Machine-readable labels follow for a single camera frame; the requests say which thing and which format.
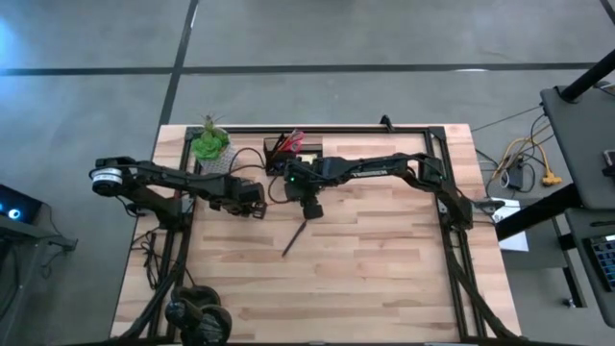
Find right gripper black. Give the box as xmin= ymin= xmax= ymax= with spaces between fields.
xmin=300 ymin=200 xmax=325 ymax=221

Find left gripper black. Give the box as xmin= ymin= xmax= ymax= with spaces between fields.
xmin=234 ymin=185 xmax=268 ymax=220

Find black pencil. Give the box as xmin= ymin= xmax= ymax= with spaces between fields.
xmin=282 ymin=219 xmax=308 ymax=258

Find red handled scissors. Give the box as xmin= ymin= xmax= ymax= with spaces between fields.
xmin=286 ymin=129 xmax=306 ymax=153

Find black mesh desk organizer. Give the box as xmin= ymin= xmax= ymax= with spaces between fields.
xmin=262 ymin=136 xmax=324 ymax=177

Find white patterned plant pot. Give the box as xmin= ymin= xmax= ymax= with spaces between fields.
xmin=199 ymin=143 xmax=238 ymax=175

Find green succulent plant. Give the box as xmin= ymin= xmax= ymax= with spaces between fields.
xmin=190 ymin=113 xmax=231 ymax=162

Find white paper sheet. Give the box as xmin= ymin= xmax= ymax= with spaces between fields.
xmin=489 ymin=196 xmax=529 ymax=254

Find black power brick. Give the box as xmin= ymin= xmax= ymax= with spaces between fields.
xmin=508 ymin=161 xmax=528 ymax=191

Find grey equipment stand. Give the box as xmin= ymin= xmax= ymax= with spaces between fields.
xmin=0 ymin=201 xmax=78 ymax=346

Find black box with blue light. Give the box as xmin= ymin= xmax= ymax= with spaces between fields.
xmin=0 ymin=185 xmax=42 ymax=226

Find grey side desk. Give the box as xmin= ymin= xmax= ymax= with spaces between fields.
xmin=540 ymin=85 xmax=615 ymax=328

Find black keyboard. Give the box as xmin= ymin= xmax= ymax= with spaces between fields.
xmin=582 ymin=234 xmax=615 ymax=293

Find black pole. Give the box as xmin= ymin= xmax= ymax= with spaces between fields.
xmin=559 ymin=47 xmax=615 ymax=103

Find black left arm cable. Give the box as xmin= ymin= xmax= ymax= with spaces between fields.
xmin=228 ymin=146 xmax=289 ymax=206

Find black coiled cable bundle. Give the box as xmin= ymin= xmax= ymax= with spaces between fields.
xmin=164 ymin=284 xmax=234 ymax=346

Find black loose cable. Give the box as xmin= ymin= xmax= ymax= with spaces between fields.
xmin=132 ymin=228 xmax=162 ymax=289

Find black aluminium table frame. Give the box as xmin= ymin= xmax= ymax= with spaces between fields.
xmin=143 ymin=125 xmax=520 ymax=343

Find yellow cable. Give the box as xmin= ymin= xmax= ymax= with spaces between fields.
xmin=492 ymin=136 xmax=563 ymax=187

